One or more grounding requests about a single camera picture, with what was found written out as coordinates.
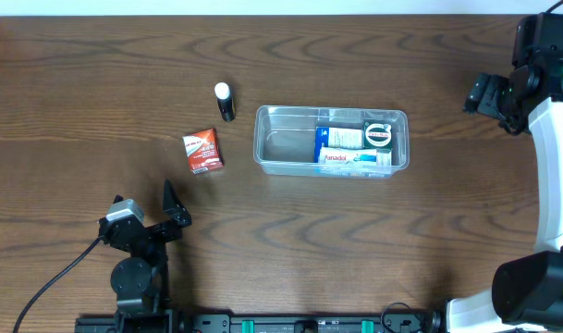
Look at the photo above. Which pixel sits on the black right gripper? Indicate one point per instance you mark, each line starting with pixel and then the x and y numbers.
pixel 494 95

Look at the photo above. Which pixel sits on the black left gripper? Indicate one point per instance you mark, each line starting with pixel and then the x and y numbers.
pixel 153 231

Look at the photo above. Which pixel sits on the green round-logo box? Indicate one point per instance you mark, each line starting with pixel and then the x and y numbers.
pixel 377 135

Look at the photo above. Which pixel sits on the large blue white medicine box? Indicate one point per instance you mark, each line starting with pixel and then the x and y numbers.
pixel 347 139

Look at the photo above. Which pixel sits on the white Panadol box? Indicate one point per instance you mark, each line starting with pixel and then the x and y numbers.
pixel 343 157

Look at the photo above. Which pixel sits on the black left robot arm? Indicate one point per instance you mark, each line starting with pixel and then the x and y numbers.
pixel 141 281

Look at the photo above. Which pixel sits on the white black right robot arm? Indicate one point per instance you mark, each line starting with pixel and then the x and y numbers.
pixel 527 293

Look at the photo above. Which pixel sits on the clear plastic container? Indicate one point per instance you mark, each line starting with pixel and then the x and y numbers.
pixel 284 140

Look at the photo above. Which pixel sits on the red medicine box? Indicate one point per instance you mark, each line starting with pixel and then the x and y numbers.
pixel 203 151

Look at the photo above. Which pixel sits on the dark bottle white cap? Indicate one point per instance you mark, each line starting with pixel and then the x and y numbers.
pixel 225 101

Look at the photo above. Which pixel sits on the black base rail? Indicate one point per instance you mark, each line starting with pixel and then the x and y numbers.
pixel 398 321

